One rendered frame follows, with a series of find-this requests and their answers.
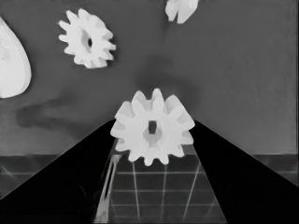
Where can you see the small white T-shaped piece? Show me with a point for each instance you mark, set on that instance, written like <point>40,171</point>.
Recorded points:
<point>185,11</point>

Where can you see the small white toothed gear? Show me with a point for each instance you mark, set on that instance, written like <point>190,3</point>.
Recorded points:
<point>132,132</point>
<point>74,43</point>

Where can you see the white round carrier with pins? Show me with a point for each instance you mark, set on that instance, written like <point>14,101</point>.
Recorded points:
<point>14,68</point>

